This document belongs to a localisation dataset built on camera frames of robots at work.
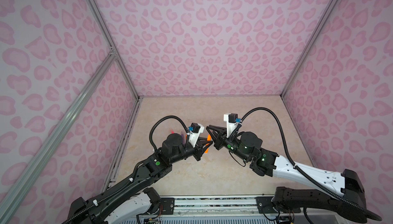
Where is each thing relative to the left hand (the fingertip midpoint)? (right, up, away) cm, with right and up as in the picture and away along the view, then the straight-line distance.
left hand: (212, 139), depth 66 cm
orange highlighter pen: (-1, 0, -1) cm, 2 cm away
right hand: (-3, +5, -3) cm, 6 cm away
